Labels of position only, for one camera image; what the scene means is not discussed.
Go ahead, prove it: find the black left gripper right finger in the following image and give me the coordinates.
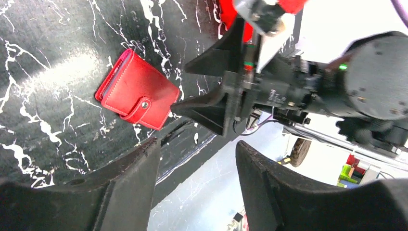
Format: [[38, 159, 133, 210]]
[[236, 141, 408, 231]]

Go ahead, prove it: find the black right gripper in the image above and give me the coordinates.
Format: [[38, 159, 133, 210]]
[[170, 16, 351, 137]]

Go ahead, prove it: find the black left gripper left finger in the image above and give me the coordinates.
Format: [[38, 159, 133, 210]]
[[0, 138, 161, 231]]

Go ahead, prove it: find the red plastic tray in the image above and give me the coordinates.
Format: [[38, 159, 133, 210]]
[[219, 0, 307, 42]]

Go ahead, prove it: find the red card holder wallet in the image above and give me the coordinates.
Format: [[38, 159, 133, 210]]
[[95, 49, 179, 130]]

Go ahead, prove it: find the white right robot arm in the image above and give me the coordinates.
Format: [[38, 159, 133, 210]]
[[171, 17, 408, 152]]

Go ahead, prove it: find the black caster wheel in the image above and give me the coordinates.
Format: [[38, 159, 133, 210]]
[[289, 138, 312, 167]]

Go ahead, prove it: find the yellow handled screwdriver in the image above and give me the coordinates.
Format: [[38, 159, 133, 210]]
[[277, 157, 291, 165]]

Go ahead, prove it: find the aluminium frame rail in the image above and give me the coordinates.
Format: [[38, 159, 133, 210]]
[[153, 118, 408, 205]]

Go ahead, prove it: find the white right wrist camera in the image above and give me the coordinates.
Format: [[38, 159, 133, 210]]
[[232, 0, 295, 74]]

